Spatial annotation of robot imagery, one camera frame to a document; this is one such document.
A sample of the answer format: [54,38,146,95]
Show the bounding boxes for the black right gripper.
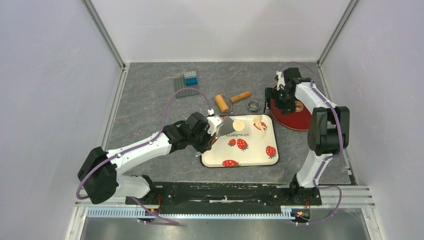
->
[264,88,297,116]

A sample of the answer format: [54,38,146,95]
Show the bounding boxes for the red round plate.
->
[269,99,312,131]

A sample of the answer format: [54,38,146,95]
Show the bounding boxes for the metal ring cutter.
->
[247,100,260,113]

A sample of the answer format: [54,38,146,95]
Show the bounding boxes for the dough scrap strip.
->
[253,115,266,140]

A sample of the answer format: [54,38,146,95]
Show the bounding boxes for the wooden dough roller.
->
[214,91,252,113]

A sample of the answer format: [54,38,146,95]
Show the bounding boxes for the strawberry print enamel tray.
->
[200,114,280,168]

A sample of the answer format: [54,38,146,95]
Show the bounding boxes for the metal scraper wooden handle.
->
[193,116,235,157]

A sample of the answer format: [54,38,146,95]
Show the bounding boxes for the white dough ball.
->
[232,119,245,132]

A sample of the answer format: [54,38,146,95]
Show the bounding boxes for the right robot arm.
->
[264,67,350,204]

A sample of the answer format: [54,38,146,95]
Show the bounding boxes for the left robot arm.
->
[76,112,224,205]

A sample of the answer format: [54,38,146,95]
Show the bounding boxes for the grey lego baseplate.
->
[173,77,200,98]

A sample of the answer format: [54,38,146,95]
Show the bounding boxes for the blue grey lego bricks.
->
[183,70,198,86]

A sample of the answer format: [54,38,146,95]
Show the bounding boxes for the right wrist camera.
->
[274,71,286,90]

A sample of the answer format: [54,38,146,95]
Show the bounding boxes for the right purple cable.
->
[278,61,345,227]

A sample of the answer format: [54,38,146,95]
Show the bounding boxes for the purple cable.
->
[278,61,345,227]
[76,87,213,227]

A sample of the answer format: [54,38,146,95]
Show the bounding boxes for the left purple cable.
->
[76,87,213,227]

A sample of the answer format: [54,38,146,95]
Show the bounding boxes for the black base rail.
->
[139,181,322,214]

